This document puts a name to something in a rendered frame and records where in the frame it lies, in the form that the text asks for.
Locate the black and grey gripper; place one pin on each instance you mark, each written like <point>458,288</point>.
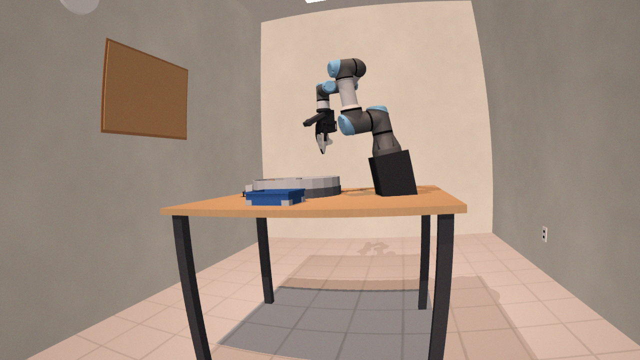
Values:
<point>325,125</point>

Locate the blue plastic crate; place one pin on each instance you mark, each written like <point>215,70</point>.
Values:
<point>275,197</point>

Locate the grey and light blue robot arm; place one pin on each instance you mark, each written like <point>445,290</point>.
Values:
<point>353,120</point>

